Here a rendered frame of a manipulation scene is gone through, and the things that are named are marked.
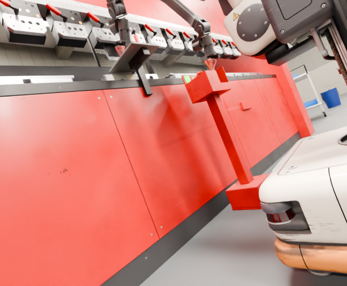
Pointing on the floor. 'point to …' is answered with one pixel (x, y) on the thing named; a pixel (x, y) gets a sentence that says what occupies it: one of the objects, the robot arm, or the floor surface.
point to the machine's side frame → (239, 66)
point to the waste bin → (331, 97)
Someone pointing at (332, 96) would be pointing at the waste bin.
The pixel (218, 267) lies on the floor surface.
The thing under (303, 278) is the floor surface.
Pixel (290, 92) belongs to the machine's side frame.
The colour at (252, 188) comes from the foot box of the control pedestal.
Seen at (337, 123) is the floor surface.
